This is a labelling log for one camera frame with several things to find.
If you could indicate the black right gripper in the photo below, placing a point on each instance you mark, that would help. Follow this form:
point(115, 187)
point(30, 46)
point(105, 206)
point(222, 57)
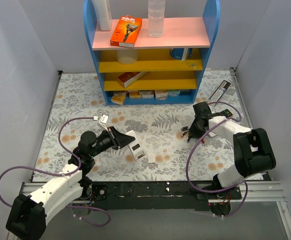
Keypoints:
point(195, 128)

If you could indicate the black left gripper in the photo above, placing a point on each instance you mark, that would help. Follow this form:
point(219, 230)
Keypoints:
point(115, 140)

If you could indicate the white remote control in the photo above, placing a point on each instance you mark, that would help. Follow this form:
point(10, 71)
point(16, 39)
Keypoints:
point(135, 147)

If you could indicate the white battery cover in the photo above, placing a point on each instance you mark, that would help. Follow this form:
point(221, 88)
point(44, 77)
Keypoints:
point(151, 158)

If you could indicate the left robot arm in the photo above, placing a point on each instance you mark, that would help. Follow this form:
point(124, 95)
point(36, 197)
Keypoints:
point(30, 214)

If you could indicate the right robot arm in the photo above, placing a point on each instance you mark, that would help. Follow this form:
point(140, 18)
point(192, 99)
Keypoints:
point(253, 153)

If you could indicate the black TV remote control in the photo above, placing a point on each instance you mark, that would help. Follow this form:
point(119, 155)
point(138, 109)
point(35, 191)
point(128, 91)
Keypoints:
point(226, 113)

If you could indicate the black battery top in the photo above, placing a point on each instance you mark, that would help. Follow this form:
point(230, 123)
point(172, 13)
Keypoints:
point(185, 128)

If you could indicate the green sponge pack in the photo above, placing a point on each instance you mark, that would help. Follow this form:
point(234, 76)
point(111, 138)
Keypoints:
point(173, 93)

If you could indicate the yellow sponge pack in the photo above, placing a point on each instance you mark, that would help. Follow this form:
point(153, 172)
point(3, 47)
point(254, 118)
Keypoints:
point(119, 97)

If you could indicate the black silver toothpaste box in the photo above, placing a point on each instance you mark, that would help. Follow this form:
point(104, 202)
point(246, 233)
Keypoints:
point(218, 93)

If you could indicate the cream sponge pack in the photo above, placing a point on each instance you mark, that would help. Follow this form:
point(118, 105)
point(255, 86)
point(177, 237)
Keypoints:
point(161, 95)

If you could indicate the white sponge pack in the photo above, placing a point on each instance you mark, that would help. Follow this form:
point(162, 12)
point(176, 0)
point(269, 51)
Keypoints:
point(147, 94)

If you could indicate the red and silver long box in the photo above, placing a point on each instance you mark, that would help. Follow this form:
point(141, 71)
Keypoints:
point(128, 78)

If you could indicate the blue and yellow shelf unit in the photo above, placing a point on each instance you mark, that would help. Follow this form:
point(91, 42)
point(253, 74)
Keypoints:
point(164, 72)

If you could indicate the black base bar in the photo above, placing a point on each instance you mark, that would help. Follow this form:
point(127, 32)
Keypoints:
point(147, 195)

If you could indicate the white translucent cup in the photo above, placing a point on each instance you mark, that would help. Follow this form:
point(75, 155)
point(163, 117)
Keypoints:
point(127, 56)

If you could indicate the orange razor box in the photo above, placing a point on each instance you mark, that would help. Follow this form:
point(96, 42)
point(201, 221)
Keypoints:
point(126, 32)

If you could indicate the clear plastic bottle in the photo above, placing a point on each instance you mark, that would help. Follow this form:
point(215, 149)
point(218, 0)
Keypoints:
point(156, 15)

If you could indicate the white bottle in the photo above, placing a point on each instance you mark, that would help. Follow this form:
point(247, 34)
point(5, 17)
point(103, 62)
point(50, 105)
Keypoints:
point(104, 16)

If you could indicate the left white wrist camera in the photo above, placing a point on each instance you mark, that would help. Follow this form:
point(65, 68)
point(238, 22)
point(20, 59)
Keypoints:
point(101, 121)

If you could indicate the metal corner rail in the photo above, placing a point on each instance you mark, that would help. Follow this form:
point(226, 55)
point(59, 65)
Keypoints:
point(233, 74)

